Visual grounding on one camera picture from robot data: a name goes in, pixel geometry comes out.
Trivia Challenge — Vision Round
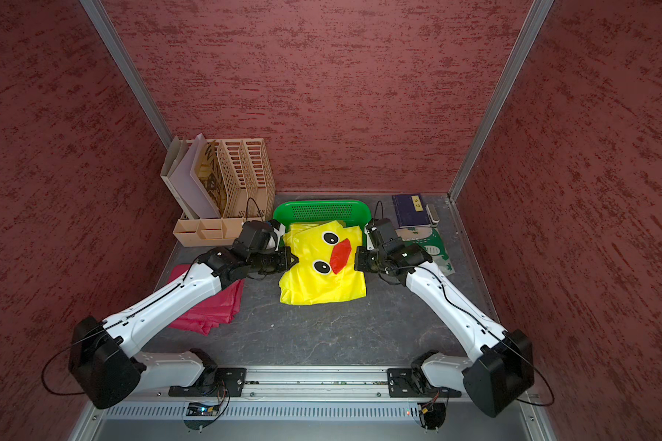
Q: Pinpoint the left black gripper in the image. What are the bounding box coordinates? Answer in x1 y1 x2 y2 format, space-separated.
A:
248 246 299 273

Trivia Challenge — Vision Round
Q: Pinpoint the yellow duck raincoat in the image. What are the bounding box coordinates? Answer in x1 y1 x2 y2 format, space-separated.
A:
280 220 366 306

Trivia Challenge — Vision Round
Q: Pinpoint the green dinosaur raincoat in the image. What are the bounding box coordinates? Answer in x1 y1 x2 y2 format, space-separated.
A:
396 227 455 276

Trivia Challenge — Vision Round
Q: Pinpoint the pink raincoat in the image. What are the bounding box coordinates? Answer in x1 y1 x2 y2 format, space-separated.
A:
169 280 245 336

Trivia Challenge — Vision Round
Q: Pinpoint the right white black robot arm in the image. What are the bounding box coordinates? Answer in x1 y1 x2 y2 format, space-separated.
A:
355 244 556 417

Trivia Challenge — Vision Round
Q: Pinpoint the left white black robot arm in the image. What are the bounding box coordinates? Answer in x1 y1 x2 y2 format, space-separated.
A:
66 247 299 410

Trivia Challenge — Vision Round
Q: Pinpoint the green plastic basket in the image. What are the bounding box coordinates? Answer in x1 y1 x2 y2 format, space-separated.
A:
273 200 371 228

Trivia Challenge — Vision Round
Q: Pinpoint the dark blue book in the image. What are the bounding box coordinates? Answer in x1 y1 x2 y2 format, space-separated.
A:
392 193 431 228

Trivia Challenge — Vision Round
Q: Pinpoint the small grey white device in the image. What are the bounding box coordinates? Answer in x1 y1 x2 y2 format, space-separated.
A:
426 204 441 227

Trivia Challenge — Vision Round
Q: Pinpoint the beige desk file organizer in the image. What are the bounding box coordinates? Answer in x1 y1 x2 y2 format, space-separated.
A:
173 138 276 247

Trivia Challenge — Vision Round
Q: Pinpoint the lilac folder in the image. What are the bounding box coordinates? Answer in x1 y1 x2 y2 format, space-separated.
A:
171 133 220 219

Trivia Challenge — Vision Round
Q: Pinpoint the brown patterned book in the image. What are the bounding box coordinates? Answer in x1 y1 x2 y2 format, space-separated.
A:
196 140 227 217

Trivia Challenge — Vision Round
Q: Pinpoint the beige cardboard folder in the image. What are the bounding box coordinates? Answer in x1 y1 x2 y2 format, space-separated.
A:
160 136 200 221

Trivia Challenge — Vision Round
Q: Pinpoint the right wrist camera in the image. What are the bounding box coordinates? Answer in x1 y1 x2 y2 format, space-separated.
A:
366 218 405 254

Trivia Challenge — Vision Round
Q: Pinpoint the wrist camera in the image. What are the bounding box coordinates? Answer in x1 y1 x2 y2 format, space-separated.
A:
366 218 405 254
235 220 286 253

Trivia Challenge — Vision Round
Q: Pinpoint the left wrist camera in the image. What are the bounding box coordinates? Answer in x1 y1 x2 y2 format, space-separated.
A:
235 220 286 253

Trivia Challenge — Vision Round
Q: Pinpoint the aluminium front rail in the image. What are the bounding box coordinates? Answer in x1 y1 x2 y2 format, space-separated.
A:
133 367 402 400

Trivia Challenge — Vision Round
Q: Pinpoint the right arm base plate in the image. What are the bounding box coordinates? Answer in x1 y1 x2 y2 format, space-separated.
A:
386 369 462 399

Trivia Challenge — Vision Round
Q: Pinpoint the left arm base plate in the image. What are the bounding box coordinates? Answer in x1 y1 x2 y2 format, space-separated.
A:
168 367 248 399

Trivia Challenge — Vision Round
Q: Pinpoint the left circuit board with wires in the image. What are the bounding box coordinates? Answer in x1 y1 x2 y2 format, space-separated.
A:
183 402 225 431

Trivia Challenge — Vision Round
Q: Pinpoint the right aluminium corner post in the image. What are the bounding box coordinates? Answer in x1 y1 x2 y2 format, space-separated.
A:
448 0 555 206

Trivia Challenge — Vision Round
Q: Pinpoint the aluminium corner post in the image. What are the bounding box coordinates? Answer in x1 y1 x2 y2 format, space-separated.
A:
448 0 555 206
79 0 173 148

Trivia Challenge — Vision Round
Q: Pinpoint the left aluminium corner post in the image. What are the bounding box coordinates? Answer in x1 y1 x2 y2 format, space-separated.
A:
79 0 173 148

